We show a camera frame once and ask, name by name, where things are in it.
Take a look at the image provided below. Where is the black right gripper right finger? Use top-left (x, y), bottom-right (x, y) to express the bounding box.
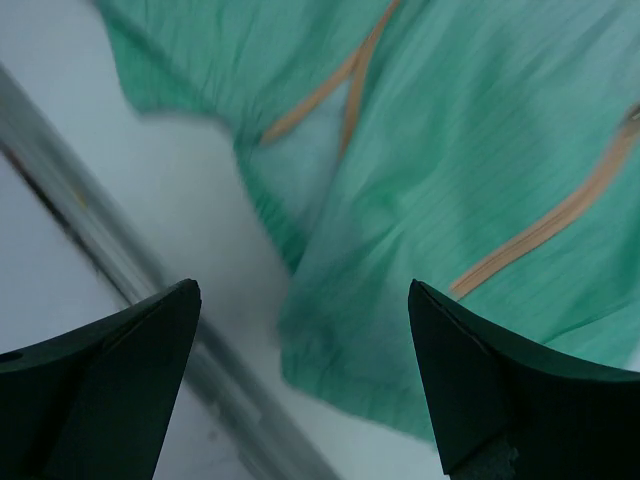
top-left (408, 281), bottom-right (639, 479)

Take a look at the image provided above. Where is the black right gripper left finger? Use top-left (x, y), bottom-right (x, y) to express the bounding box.
top-left (1, 279), bottom-right (201, 480)

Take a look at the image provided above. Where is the orange and teal jacket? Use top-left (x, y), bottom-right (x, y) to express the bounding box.
top-left (98, 1), bottom-right (639, 440)

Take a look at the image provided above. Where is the aluminium table frame rail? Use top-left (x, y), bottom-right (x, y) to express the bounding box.
top-left (1, 72), bottom-right (337, 479)

